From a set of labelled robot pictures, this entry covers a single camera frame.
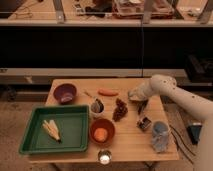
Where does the pale sponge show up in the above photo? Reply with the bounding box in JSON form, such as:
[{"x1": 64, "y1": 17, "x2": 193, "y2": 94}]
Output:
[{"x1": 128, "y1": 96, "x2": 147, "y2": 102}]

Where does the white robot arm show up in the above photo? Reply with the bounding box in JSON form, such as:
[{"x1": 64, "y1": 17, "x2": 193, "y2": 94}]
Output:
[{"x1": 128, "y1": 74, "x2": 213, "y2": 171}]

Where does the orange carrot toy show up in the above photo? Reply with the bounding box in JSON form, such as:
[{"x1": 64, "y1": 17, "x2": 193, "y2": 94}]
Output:
[{"x1": 98, "y1": 89, "x2": 119, "y2": 97}]

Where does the small tan stick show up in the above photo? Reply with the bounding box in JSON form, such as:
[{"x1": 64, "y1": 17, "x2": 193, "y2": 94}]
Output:
[{"x1": 84, "y1": 90, "x2": 93, "y2": 98}]

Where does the brown grape bunch toy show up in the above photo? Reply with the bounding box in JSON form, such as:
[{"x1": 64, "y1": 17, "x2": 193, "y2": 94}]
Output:
[{"x1": 112, "y1": 98, "x2": 128, "y2": 122}]

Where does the dark eggplant toy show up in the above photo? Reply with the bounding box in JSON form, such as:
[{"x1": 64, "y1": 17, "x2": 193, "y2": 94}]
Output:
[{"x1": 138, "y1": 100, "x2": 149, "y2": 115}]

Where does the purple bowl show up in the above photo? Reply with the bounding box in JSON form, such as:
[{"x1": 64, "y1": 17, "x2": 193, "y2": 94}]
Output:
[{"x1": 53, "y1": 83, "x2": 77, "y2": 104}]

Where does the orange bowl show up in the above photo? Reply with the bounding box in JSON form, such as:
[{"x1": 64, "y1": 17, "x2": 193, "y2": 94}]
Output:
[{"x1": 89, "y1": 118, "x2": 115, "y2": 146}]

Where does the orange round fruit toy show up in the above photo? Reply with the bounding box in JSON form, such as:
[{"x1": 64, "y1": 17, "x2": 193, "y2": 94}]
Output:
[{"x1": 94, "y1": 128, "x2": 108, "y2": 142}]

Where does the green plastic tray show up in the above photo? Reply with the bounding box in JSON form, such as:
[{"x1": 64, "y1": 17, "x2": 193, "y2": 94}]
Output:
[{"x1": 19, "y1": 105, "x2": 89, "y2": 155}]

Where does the baby corn toy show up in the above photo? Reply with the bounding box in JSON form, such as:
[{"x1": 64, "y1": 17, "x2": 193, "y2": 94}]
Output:
[{"x1": 42, "y1": 120, "x2": 61, "y2": 143}]

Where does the blue grey mug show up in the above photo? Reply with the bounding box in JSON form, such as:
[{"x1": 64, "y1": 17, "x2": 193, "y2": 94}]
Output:
[{"x1": 151, "y1": 121, "x2": 169, "y2": 153}]

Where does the cluttered tray on shelf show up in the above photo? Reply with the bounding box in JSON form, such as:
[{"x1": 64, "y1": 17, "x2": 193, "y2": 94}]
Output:
[{"x1": 112, "y1": 0, "x2": 174, "y2": 18}]

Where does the black box on right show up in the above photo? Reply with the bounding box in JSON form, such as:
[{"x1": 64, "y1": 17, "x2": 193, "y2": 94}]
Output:
[{"x1": 185, "y1": 55, "x2": 213, "y2": 83}]

